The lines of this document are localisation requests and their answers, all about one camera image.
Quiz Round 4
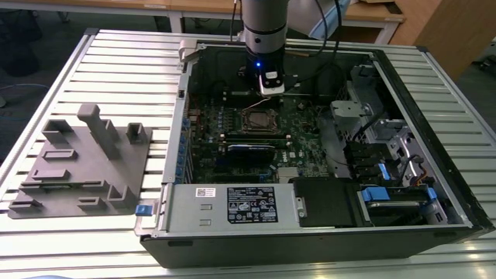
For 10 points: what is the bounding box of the coloured wire bundle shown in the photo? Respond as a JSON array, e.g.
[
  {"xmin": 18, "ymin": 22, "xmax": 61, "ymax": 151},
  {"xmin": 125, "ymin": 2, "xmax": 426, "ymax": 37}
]
[{"xmin": 411, "ymin": 171, "xmax": 435, "ymax": 187}]

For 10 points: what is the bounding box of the thick black cable loop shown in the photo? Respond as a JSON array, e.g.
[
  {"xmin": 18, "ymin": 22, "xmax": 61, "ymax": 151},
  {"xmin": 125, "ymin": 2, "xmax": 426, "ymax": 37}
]
[{"xmin": 313, "ymin": 62, "xmax": 349, "ymax": 102}]

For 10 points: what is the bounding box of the silver power supply unit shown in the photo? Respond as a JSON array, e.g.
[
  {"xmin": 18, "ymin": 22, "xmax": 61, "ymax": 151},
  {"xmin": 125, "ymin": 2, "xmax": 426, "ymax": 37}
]
[{"xmin": 155, "ymin": 183, "xmax": 307, "ymax": 233}]

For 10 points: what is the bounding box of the black plastic shroud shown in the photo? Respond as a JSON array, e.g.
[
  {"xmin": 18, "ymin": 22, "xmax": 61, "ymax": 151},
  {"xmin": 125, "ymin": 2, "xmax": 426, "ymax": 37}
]
[{"xmin": 293, "ymin": 177, "xmax": 369, "ymax": 229}]

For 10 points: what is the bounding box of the black drive bay block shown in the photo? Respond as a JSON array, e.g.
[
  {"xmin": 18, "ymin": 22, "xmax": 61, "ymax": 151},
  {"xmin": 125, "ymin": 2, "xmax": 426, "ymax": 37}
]
[{"xmin": 343, "ymin": 142, "xmax": 395, "ymax": 178}]

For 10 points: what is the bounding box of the silver CPU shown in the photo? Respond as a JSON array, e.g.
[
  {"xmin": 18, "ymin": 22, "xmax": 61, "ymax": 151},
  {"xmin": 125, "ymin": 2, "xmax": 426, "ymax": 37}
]
[{"xmin": 250, "ymin": 112, "xmax": 274, "ymax": 128}]

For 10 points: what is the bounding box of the wooden cabinet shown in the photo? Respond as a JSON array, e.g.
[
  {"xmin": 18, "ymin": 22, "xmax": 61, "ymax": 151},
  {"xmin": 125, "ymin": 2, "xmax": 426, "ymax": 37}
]
[{"xmin": 402, "ymin": 0, "xmax": 496, "ymax": 81}]

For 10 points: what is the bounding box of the metal socket cover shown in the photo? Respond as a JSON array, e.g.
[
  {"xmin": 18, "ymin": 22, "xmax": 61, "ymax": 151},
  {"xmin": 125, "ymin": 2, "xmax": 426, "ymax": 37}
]
[{"xmin": 242, "ymin": 109, "xmax": 283, "ymax": 134}]

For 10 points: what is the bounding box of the grey metal bracket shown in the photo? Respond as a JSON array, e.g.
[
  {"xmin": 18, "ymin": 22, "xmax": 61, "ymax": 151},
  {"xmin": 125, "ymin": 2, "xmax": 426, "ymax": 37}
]
[{"xmin": 331, "ymin": 99, "xmax": 373, "ymax": 126}]

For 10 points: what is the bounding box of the black graphics card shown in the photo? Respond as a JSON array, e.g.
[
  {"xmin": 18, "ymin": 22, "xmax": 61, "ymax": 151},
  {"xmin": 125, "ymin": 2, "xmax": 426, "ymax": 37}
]
[{"xmin": 227, "ymin": 143, "xmax": 278, "ymax": 172}]

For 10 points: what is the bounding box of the metal wire locking lever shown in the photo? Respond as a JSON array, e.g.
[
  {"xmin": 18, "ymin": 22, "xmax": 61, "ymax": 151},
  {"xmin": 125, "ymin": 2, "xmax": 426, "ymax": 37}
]
[{"xmin": 242, "ymin": 97, "xmax": 274, "ymax": 114}]

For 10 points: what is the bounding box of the black open PC case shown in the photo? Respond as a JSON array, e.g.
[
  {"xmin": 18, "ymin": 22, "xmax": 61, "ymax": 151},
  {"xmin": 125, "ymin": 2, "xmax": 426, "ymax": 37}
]
[{"xmin": 134, "ymin": 39, "xmax": 496, "ymax": 270}]

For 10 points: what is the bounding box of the grey parts rack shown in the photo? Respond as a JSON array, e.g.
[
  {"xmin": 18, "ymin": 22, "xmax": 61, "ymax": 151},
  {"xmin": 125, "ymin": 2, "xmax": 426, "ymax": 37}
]
[{"xmin": 7, "ymin": 103, "xmax": 155, "ymax": 220}]

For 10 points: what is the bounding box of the hard disk in blue carrier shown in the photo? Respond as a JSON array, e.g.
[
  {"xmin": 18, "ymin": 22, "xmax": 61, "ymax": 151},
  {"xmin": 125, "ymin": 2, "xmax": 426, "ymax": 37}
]
[{"xmin": 359, "ymin": 185, "xmax": 442, "ymax": 226}]

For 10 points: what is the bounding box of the green motherboard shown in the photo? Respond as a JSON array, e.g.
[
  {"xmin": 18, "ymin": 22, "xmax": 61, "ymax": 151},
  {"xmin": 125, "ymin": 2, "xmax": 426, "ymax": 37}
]
[{"xmin": 186, "ymin": 87, "xmax": 338, "ymax": 184}]

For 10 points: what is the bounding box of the CPU socket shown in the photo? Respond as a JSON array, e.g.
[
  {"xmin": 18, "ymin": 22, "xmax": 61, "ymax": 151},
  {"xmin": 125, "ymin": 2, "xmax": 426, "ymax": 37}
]
[{"xmin": 241, "ymin": 108, "xmax": 285, "ymax": 135}]

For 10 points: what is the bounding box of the black power cable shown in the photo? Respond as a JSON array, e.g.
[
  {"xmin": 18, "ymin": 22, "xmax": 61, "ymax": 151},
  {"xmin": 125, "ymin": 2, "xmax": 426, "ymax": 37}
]
[{"xmin": 353, "ymin": 109, "xmax": 383, "ymax": 146}]

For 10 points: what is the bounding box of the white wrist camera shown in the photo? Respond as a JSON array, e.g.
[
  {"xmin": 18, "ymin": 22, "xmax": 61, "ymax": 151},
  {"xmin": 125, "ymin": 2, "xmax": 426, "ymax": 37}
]
[{"xmin": 259, "ymin": 69, "xmax": 286, "ymax": 97}]

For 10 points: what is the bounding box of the wooden desk white frame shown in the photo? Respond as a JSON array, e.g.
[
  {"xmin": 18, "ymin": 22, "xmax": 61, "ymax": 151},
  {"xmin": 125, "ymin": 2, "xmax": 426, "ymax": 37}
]
[
  {"xmin": 170, "ymin": 0, "xmax": 409, "ymax": 45},
  {"xmin": 0, "ymin": 0, "xmax": 183, "ymax": 33}
]

